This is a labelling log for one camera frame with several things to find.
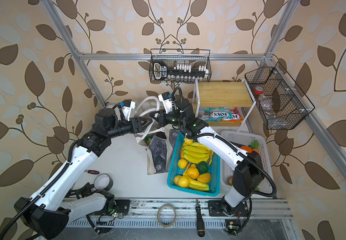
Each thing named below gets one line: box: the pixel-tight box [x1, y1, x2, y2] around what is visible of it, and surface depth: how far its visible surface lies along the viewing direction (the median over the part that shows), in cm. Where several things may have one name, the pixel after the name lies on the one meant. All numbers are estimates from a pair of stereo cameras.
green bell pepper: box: [196, 161, 209, 174], surface depth 84 cm
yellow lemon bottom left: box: [174, 175, 189, 188], surface depth 76 cm
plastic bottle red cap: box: [253, 86, 276, 119], surface depth 78 cm
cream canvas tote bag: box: [134, 96, 181, 175], surface depth 72 cm
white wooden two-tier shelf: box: [192, 78, 257, 132], surface depth 82 cm
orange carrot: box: [251, 139, 260, 154], surface depth 91 cm
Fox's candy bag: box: [197, 107, 244, 123], surface depth 90 cm
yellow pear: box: [184, 137, 194, 146], surface depth 91 cm
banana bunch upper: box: [183, 142, 214, 166], surface depth 91 cm
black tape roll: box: [93, 173, 114, 192], surface depth 83 cm
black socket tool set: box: [153, 59, 209, 81], surface depth 86 cm
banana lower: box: [183, 171, 210, 191], surface depth 79 cm
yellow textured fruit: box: [186, 163, 199, 179], surface depth 82 cm
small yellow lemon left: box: [178, 158, 188, 169], surface depth 87 cm
